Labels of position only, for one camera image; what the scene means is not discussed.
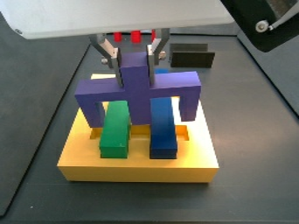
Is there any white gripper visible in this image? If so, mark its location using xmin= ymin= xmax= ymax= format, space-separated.
xmin=0 ymin=0 xmax=233 ymax=86

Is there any red three-legged block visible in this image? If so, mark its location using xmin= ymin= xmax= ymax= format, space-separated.
xmin=113 ymin=31 xmax=155 ymax=44

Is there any purple three-legged block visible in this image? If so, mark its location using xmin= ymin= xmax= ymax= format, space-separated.
xmin=75 ymin=52 xmax=201 ymax=128

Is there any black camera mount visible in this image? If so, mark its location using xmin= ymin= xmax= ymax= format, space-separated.
xmin=220 ymin=0 xmax=299 ymax=53

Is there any green long block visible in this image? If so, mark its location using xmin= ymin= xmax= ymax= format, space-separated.
xmin=99 ymin=101 xmax=129 ymax=158

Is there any black bracket holder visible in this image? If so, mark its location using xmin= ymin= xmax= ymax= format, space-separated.
xmin=169 ymin=44 xmax=215 ymax=68

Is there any yellow slotted board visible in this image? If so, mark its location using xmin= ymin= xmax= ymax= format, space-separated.
xmin=56 ymin=73 xmax=220 ymax=184

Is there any blue long block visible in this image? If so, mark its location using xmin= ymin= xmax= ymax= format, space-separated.
xmin=148 ymin=67 xmax=179 ymax=160

